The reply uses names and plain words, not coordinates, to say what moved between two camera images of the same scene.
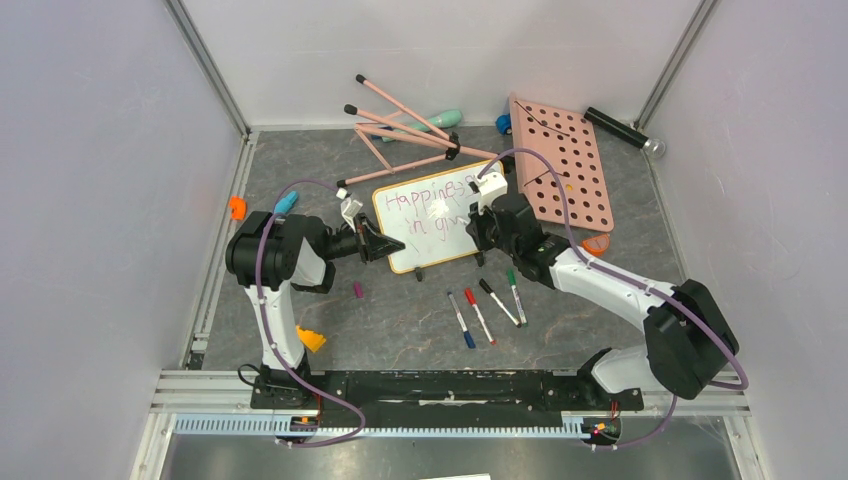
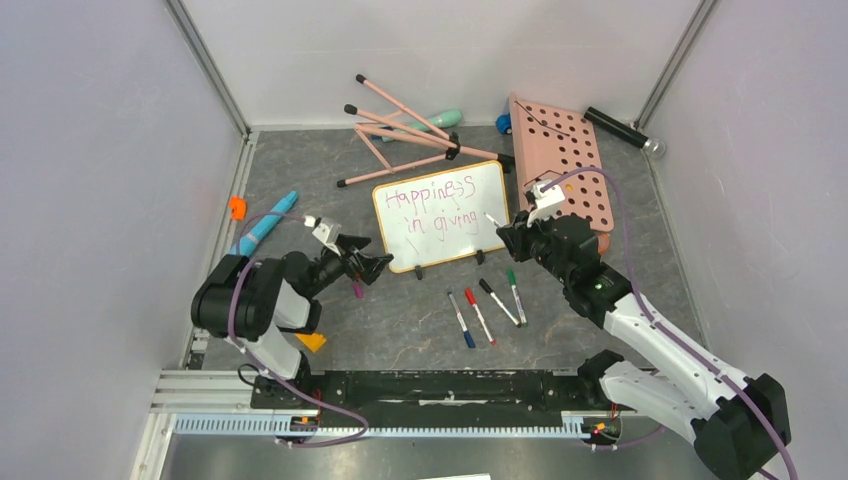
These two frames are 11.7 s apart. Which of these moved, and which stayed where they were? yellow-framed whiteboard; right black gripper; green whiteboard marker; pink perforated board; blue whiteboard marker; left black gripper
Moved: left black gripper; right black gripper
Stayed: pink perforated board; yellow-framed whiteboard; green whiteboard marker; blue whiteboard marker
